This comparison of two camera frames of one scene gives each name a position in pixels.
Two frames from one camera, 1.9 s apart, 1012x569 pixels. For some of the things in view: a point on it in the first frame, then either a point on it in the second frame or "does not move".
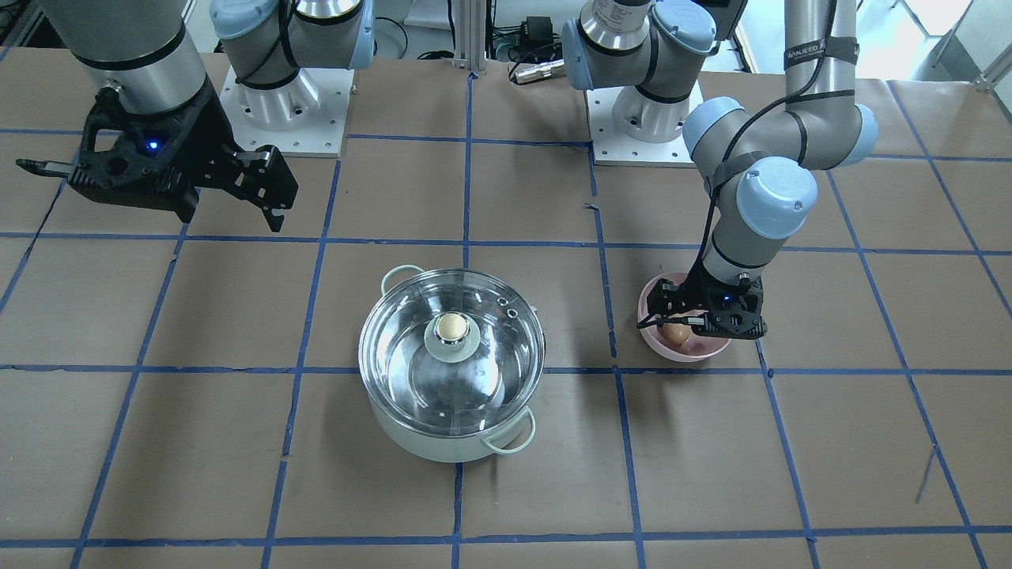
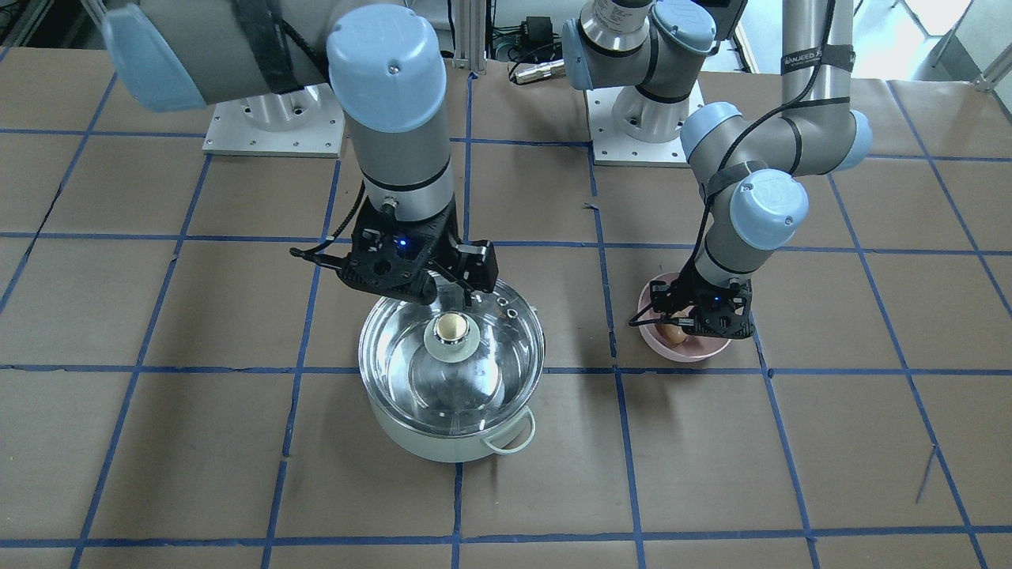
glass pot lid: (451, 352) does not move
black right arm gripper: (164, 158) -> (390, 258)
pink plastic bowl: (698, 346) does not move
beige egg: (676, 334) does not move
